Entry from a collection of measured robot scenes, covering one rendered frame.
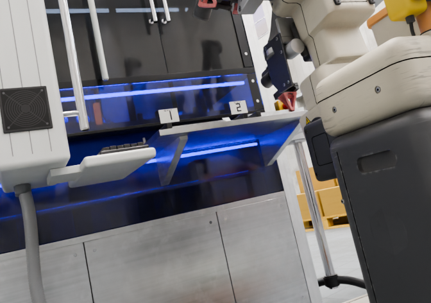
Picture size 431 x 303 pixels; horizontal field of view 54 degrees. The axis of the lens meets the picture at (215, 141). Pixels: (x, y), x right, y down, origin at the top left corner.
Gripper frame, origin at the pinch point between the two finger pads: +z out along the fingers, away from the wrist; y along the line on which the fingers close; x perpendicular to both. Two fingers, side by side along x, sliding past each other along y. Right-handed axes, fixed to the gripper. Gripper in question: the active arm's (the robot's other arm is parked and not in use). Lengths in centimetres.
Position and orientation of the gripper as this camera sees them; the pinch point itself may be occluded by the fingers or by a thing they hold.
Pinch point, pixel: (292, 108)
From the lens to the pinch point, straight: 172.8
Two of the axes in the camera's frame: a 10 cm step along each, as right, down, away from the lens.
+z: 2.8, 9.3, -2.6
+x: -8.9, 1.5, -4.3
